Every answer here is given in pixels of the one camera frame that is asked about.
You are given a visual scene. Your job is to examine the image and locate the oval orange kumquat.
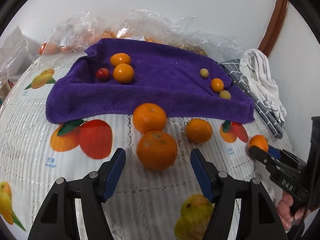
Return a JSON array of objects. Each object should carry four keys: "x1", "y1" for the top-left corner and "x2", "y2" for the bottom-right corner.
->
[{"x1": 113, "y1": 63, "x2": 135, "y2": 84}]

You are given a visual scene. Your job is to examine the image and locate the clear plastic fruit bags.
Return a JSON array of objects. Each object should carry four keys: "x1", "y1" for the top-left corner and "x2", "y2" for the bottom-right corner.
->
[{"x1": 39, "y1": 9, "x2": 243, "y2": 62}]

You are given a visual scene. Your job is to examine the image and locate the round orange kumquat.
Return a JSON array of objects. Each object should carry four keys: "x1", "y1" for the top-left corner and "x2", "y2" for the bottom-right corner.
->
[{"x1": 110, "y1": 53, "x2": 131, "y2": 67}]

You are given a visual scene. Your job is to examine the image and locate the small orange kumquat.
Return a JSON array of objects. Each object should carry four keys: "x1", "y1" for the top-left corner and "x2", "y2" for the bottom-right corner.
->
[{"x1": 210, "y1": 78, "x2": 224, "y2": 93}]

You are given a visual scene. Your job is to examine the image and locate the small mandarin orange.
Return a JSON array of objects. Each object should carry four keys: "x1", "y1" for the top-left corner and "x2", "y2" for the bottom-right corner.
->
[{"x1": 248, "y1": 135, "x2": 268, "y2": 152}]

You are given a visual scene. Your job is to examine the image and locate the purple towel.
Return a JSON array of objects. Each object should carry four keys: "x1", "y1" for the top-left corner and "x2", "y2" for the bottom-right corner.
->
[{"x1": 46, "y1": 39, "x2": 254, "y2": 124}]

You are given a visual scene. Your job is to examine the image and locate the small yellow longan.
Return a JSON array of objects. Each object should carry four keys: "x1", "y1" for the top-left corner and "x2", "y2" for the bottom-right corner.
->
[
  {"x1": 200, "y1": 68, "x2": 209, "y2": 79},
  {"x1": 219, "y1": 90, "x2": 231, "y2": 100}
]

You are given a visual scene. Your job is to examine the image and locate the right hand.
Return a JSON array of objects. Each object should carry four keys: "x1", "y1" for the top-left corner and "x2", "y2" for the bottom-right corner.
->
[{"x1": 277, "y1": 191, "x2": 311, "y2": 231}]

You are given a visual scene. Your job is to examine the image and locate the small red fruit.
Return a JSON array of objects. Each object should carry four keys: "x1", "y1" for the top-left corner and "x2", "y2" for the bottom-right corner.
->
[{"x1": 95, "y1": 68, "x2": 110, "y2": 82}]

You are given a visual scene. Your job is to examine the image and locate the brown wooden door frame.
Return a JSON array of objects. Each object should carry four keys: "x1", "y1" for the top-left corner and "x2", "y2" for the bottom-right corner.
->
[{"x1": 258, "y1": 0, "x2": 289, "y2": 57}]

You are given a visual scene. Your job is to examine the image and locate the white plastic bag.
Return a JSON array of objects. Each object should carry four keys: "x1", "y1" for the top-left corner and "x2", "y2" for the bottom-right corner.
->
[{"x1": 1, "y1": 27, "x2": 40, "y2": 82}]

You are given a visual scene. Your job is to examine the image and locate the white striped towel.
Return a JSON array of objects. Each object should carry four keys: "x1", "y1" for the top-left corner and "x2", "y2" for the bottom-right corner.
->
[{"x1": 239, "y1": 49, "x2": 287, "y2": 123}]

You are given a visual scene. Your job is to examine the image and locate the grey checked cloth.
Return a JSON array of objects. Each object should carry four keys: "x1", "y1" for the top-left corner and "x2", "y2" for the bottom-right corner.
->
[{"x1": 219, "y1": 59, "x2": 284, "y2": 139}]

